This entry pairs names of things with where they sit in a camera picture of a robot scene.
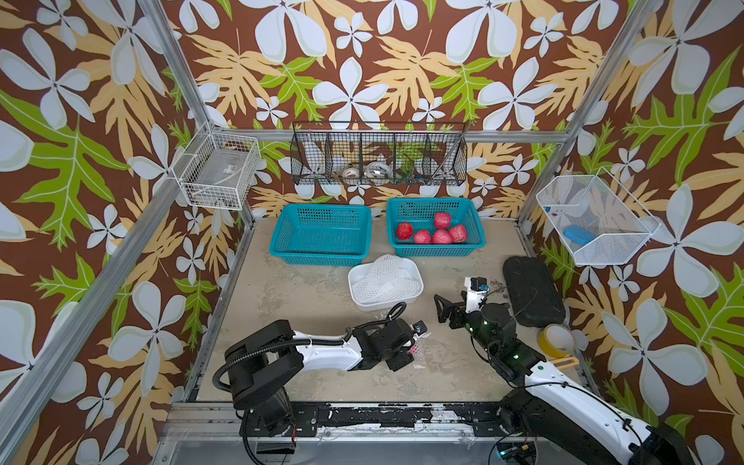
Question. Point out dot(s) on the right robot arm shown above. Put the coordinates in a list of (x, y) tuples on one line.
[(545, 402)]

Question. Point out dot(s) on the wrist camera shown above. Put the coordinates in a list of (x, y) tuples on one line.
[(476, 291), (419, 329)]

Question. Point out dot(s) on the teal plastic basket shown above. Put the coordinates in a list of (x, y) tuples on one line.
[(420, 213), (325, 235)]

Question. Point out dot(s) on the yellow utility knife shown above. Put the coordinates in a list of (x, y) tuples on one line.
[(565, 363)]

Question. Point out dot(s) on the white plastic tub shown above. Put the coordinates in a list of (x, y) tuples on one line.
[(360, 272)]

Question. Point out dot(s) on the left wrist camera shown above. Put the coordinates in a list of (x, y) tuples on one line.
[(419, 329)]

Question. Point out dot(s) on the black case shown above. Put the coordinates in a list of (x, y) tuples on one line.
[(535, 299)]

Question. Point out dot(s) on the blue object in basket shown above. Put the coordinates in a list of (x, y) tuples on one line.
[(578, 235)]

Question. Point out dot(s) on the white wire basket left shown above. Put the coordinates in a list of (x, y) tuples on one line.
[(216, 168)]

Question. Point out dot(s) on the silver object in wire basket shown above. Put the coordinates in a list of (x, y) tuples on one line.
[(378, 170)]

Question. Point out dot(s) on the red apple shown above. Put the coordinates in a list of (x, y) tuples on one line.
[(422, 237), (404, 231)]

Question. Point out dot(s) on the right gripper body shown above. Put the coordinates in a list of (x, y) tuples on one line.
[(474, 325)]

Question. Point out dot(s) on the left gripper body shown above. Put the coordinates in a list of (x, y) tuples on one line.
[(396, 358)]

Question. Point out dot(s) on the black wire wall basket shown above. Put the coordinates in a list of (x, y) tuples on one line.
[(419, 153)]

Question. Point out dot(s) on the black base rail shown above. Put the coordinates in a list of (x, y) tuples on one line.
[(306, 419)]

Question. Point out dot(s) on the white foam net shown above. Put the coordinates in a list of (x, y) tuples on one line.
[(366, 293), (389, 271)]

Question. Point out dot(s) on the white wire basket right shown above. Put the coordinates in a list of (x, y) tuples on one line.
[(602, 205)]

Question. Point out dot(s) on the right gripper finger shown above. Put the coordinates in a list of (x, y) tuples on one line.
[(452, 318), (442, 304)]

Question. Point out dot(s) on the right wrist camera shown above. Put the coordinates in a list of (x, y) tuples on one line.
[(476, 291)]

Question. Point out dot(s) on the white wire basket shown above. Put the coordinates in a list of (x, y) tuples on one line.
[(602, 205), (216, 168)]

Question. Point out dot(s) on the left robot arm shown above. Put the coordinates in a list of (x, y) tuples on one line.
[(257, 369)]

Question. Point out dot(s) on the tape roll in wire basket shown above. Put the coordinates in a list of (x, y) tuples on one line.
[(349, 174)]

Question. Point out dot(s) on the left teal plastic basket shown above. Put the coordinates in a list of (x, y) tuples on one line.
[(325, 235)]

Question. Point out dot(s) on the right teal plastic basket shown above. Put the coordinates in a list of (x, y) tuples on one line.
[(420, 213)]

